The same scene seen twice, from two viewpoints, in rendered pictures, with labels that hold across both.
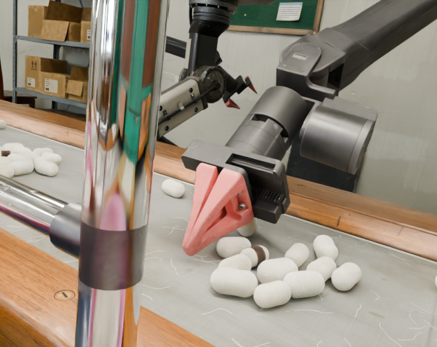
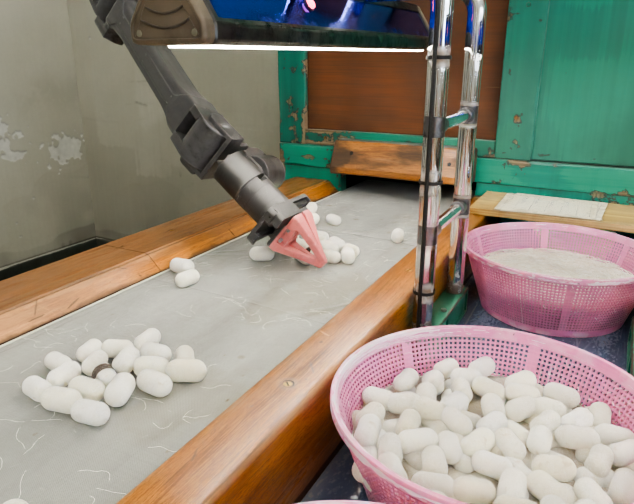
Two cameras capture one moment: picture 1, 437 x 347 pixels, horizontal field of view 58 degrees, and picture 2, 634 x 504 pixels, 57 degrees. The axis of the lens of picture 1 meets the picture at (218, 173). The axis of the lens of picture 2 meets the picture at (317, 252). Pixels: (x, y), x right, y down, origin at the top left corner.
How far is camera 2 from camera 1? 88 cm
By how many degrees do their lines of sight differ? 88
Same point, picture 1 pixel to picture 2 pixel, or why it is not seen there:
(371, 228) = (243, 224)
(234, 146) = (282, 199)
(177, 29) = not seen: outside the picture
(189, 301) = (363, 269)
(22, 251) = (380, 285)
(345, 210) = (226, 223)
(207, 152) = (287, 209)
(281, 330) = (370, 254)
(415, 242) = not seen: hidden behind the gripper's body
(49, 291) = (408, 273)
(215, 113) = not seen: outside the picture
